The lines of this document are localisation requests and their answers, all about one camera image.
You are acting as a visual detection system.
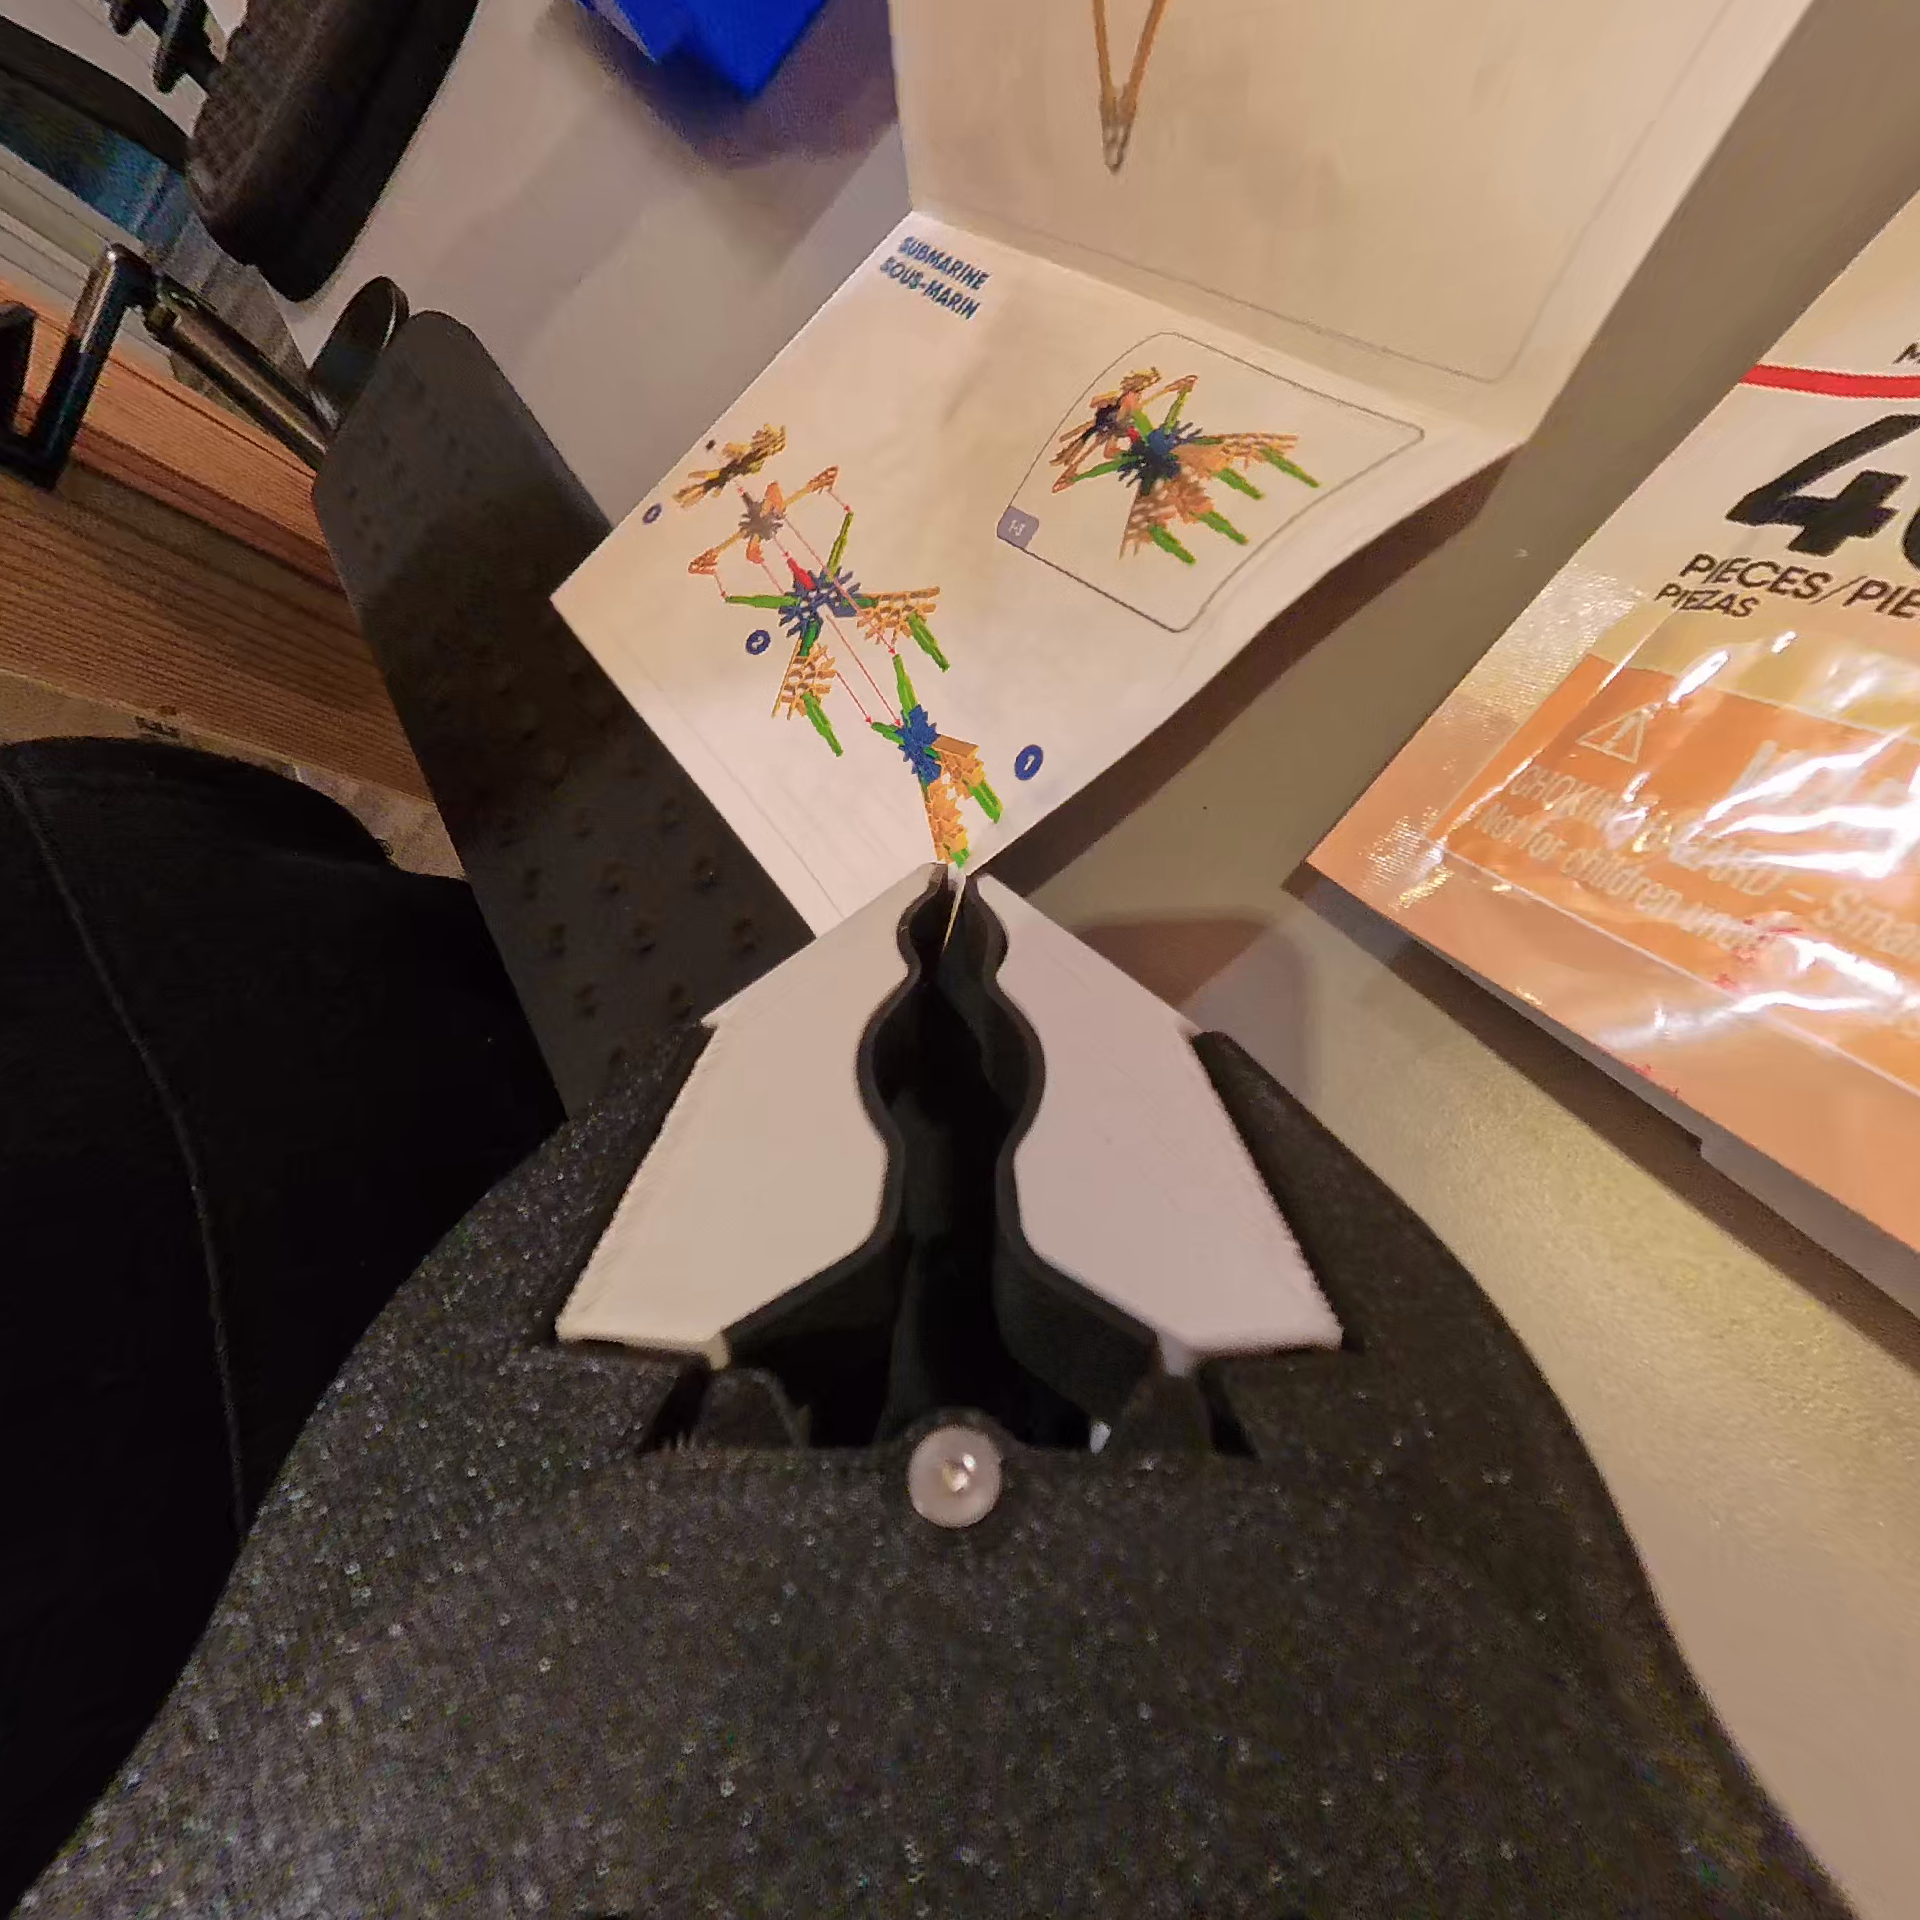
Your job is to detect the black perforated board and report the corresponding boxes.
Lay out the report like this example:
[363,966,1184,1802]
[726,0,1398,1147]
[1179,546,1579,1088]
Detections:
[311,307,818,1121]

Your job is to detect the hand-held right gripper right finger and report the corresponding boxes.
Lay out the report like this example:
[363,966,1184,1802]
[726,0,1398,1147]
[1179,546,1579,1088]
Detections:
[952,871,1344,1425]

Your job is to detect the black mesh office chair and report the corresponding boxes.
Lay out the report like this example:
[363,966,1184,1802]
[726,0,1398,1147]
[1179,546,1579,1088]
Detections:
[0,0,481,303]

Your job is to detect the blue plastic bin with tag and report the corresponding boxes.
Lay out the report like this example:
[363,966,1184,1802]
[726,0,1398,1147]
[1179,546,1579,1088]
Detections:
[575,0,829,97]

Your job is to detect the black metal crank handle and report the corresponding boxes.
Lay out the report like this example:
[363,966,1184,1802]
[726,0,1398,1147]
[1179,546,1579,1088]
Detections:
[0,241,408,489]

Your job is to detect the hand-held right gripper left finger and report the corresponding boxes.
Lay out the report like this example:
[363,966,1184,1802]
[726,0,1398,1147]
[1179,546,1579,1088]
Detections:
[554,866,955,1425]

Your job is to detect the toy instruction sheet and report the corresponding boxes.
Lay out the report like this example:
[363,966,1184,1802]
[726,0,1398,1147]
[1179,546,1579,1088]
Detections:
[550,0,1824,933]

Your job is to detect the orange toy set bag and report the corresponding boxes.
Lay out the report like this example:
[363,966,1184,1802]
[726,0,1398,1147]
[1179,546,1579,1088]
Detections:
[1304,194,1920,1255]

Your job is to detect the person's black clothing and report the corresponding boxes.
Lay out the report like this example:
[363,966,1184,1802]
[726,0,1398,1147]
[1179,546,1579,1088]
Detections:
[0,737,563,1893]

